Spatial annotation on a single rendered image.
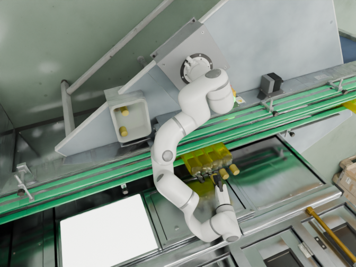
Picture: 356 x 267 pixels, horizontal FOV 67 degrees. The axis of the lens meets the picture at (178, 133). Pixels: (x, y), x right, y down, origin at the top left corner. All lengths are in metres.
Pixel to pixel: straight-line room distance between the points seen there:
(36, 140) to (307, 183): 1.71
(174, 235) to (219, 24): 0.99
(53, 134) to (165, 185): 1.23
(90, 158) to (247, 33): 1.00
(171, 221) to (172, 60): 0.74
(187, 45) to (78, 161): 0.77
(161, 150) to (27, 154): 1.22
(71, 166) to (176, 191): 0.64
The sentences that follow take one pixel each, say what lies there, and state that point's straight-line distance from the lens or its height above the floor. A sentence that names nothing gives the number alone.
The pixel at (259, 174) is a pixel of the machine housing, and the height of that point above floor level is 1.11.
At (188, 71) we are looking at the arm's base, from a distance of 1.23.
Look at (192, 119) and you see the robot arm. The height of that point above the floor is 1.19.
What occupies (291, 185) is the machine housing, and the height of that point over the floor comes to 1.24.
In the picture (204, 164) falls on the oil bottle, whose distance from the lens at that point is 1.35.
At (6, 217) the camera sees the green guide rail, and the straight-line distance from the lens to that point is 1.52.
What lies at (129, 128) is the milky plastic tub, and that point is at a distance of 1.43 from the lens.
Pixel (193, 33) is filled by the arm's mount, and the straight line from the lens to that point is 1.20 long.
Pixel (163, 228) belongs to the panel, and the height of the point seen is 1.22.
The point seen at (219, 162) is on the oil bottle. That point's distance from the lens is 1.37.
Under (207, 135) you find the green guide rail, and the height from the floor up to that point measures 0.92.
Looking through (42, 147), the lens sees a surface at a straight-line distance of 1.98.
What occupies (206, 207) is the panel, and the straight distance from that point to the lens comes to 1.38.
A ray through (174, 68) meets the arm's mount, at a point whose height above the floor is 0.86.
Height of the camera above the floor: 1.89
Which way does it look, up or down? 46 degrees down
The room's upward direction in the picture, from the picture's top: 149 degrees clockwise
